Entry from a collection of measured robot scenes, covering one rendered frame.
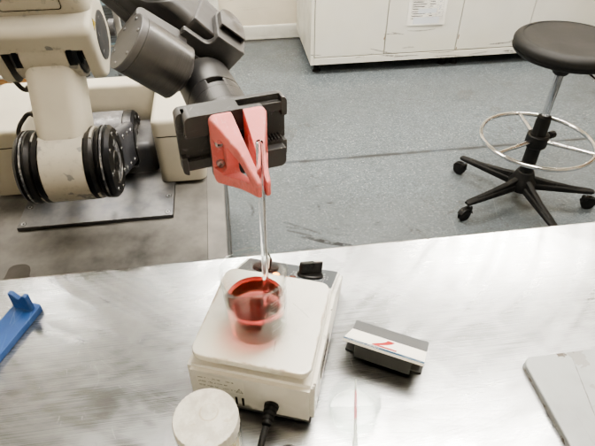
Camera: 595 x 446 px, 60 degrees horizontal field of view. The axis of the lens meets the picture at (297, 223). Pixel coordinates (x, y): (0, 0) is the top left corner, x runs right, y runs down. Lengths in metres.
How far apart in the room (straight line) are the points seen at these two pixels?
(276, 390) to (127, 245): 0.90
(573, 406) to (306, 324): 0.29
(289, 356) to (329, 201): 1.55
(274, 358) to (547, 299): 0.39
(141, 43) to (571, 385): 0.56
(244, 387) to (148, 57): 0.33
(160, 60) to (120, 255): 0.89
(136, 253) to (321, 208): 0.88
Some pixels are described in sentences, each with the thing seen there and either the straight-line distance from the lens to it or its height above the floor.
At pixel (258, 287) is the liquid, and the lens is 0.51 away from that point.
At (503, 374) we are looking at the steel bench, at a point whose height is 0.75.
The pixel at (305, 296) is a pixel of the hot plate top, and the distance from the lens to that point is 0.56.
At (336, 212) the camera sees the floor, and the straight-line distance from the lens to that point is 1.98.
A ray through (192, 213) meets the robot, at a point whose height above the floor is 0.36.
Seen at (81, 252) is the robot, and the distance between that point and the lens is 1.39.
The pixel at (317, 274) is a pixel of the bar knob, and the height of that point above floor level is 0.80.
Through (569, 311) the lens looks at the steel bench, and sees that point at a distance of 0.74.
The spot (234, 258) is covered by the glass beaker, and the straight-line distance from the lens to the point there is 0.49.
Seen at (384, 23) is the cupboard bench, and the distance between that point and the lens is 2.97.
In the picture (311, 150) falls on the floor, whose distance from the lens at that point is 2.32.
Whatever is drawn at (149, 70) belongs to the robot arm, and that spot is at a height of 1.05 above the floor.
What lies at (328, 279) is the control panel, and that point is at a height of 0.80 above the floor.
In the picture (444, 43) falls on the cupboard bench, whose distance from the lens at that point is 3.14.
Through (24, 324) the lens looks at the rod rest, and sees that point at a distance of 0.71.
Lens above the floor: 1.26
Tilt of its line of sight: 41 degrees down
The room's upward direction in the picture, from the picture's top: straight up
